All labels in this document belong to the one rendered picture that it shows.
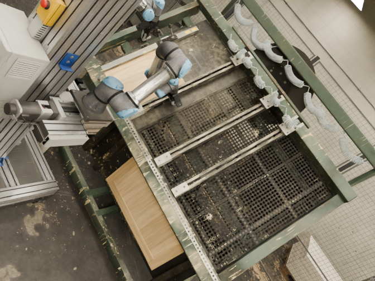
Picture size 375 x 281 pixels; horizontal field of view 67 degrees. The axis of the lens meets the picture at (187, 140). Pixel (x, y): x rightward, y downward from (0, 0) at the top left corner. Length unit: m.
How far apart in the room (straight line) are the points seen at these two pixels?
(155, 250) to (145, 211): 0.33
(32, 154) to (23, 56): 1.18
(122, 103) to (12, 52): 0.59
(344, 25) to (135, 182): 5.85
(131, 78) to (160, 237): 1.36
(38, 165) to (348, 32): 6.38
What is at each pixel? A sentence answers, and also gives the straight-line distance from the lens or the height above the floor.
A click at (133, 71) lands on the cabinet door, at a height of 1.07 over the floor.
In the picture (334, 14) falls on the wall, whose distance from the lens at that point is 7.34.
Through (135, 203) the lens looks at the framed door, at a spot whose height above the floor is 0.43.
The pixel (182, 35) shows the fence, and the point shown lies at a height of 1.53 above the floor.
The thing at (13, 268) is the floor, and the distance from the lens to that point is 2.34.
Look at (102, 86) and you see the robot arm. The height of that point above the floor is 1.21.
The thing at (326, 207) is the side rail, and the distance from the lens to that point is 2.43.
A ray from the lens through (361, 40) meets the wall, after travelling 7.17.
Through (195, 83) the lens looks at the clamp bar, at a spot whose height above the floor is 1.42.
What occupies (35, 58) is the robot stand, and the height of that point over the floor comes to 1.23.
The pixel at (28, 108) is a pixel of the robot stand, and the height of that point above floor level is 0.99.
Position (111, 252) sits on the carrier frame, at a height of 0.15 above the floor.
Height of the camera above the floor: 2.03
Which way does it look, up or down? 23 degrees down
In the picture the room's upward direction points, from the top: 52 degrees clockwise
